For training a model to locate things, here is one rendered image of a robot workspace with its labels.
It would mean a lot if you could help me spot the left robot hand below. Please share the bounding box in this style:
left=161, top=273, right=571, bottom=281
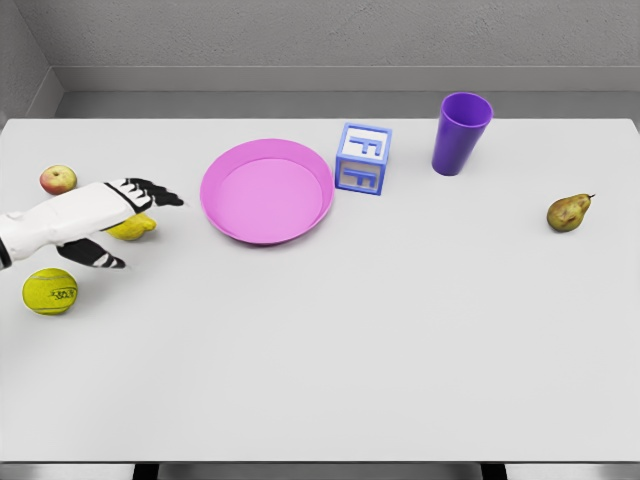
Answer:
left=45, top=177, right=185, bottom=270

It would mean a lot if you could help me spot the yellow lemon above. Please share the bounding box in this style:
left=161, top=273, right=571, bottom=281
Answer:
left=103, top=213, right=158, bottom=242

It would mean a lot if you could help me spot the pink round plate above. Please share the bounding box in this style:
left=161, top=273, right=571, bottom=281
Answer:
left=199, top=138, right=335, bottom=247

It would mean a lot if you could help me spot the red-yellow apple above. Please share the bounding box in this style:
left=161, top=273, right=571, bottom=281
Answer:
left=39, top=164, right=78, bottom=196

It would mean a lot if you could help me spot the yellow tennis ball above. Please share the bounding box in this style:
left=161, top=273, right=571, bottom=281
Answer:
left=21, top=267, right=79, bottom=316

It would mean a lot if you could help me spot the blue letter F block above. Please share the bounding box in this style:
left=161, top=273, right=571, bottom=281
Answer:
left=334, top=122, right=394, bottom=197

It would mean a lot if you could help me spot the purple plastic cup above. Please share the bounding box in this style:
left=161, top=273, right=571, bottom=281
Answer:
left=431, top=91, right=495, bottom=177

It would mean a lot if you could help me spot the brown-green pear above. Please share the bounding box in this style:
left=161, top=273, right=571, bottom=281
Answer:
left=545, top=192, right=597, bottom=234

